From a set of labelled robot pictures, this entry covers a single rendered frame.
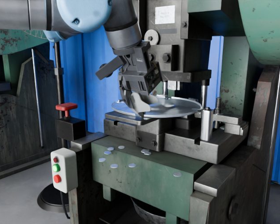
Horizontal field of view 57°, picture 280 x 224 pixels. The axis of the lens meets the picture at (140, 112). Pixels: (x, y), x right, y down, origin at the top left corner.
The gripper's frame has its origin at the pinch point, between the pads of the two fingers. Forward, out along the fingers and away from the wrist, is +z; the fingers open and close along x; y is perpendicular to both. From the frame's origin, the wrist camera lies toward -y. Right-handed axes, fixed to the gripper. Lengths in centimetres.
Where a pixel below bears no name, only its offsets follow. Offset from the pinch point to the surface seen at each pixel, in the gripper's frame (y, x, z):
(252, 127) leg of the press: 21, 37, 31
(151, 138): -1.5, 3.4, 13.2
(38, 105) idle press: -150, 48, 55
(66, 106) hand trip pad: -34.1, 0.9, 4.4
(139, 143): -6.2, 2.4, 15.8
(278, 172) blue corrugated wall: 25, 95, 121
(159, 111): 1.8, 6.4, 4.4
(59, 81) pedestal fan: -88, 37, 20
